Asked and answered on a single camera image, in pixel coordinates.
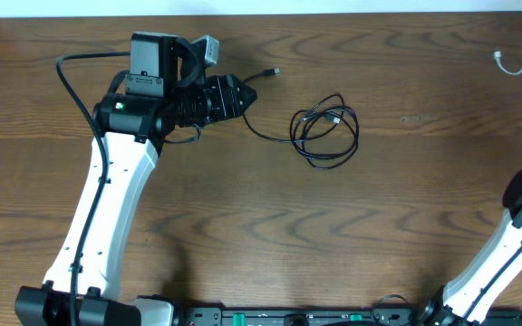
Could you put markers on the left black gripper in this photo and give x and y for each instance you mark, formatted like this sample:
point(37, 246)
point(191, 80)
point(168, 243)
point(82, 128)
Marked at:
point(227, 98)

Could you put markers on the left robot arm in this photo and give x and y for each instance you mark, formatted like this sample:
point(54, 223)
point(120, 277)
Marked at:
point(165, 87)

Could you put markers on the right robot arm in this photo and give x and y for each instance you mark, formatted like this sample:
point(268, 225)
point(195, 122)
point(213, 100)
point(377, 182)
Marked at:
point(467, 299)

